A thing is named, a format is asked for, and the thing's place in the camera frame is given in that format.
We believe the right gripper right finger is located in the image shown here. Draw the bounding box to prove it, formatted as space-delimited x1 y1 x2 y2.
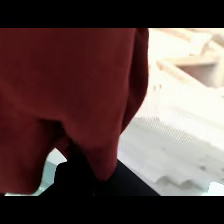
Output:
94 159 160 197

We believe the red T-shirt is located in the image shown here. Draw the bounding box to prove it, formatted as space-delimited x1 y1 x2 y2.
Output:
0 28 150 195

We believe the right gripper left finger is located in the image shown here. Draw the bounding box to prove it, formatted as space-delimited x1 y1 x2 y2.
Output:
40 146 98 197

